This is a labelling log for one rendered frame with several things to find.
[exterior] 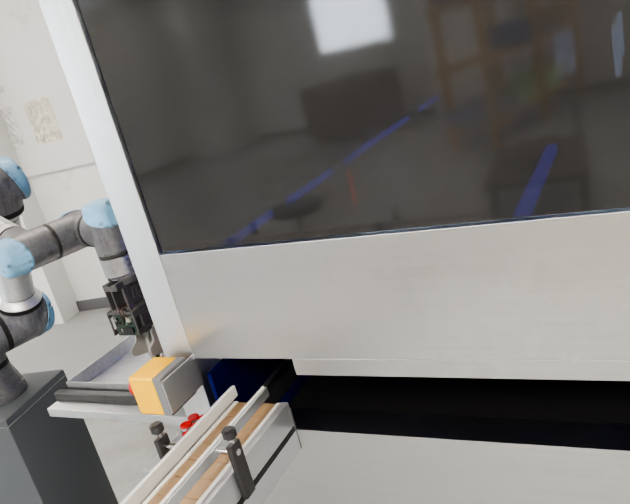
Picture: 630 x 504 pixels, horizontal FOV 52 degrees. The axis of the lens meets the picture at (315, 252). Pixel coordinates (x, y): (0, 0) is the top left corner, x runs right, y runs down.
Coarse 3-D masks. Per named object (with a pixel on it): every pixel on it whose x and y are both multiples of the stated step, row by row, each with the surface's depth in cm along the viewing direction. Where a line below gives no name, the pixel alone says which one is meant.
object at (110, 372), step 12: (132, 336) 159; (120, 348) 156; (96, 360) 149; (108, 360) 152; (120, 360) 154; (132, 360) 152; (144, 360) 150; (84, 372) 146; (96, 372) 149; (108, 372) 149; (120, 372) 147; (132, 372) 146; (72, 384) 141; (84, 384) 139; (96, 384) 137; (108, 384) 135; (120, 384) 134
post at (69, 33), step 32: (64, 0) 95; (64, 32) 97; (64, 64) 99; (96, 64) 97; (96, 96) 99; (96, 128) 101; (96, 160) 104; (128, 160) 102; (128, 192) 104; (128, 224) 106; (160, 288) 109; (160, 320) 112; (192, 352) 112
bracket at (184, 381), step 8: (192, 360) 111; (176, 368) 108; (184, 368) 109; (192, 368) 111; (168, 376) 106; (176, 376) 107; (184, 376) 109; (192, 376) 111; (200, 376) 113; (168, 384) 105; (176, 384) 107; (184, 384) 109; (192, 384) 111; (200, 384) 113; (168, 392) 105; (176, 392) 107; (184, 392) 109; (192, 392) 111; (168, 400) 105; (176, 400) 107; (184, 400) 109; (176, 408) 107
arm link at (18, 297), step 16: (0, 160) 154; (0, 176) 152; (16, 176) 155; (0, 192) 152; (16, 192) 156; (0, 208) 154; (16, 208) 158; (0, 288) 169; (16, 288) 169; (32, 288) 173; (0, 304) 172; (16, 304) 171; (32, 304) 173; (48, 304) 179; (16, 320) 172; (32, 320) 175; (48, 320) 179; (16, 336) 173; (32, 336) 177
